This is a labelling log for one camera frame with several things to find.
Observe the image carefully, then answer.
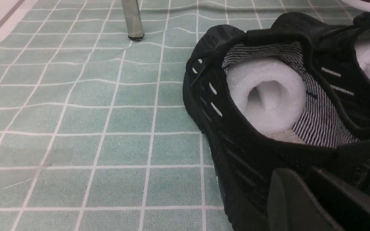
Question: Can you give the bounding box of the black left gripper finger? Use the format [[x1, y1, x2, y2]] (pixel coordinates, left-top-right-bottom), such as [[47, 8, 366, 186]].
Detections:
[[267, 168, 370, 231]]

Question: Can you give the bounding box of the black knit sneaker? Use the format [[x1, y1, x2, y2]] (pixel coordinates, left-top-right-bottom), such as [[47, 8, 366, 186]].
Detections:
[[183, 25, 370, 231], [271, 12, 370, 127]]

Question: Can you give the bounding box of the steel shoe rack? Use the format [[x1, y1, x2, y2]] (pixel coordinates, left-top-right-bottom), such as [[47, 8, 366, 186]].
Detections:
[[121, 0, 145, 41]]

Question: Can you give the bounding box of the white foam roll left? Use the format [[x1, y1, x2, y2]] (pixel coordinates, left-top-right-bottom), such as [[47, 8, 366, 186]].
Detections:
[[226, 58, 306, 134]]

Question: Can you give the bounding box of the green checkered floor mat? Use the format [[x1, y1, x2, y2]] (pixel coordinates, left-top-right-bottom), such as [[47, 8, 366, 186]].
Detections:
[[0, 0, 361, 231]]

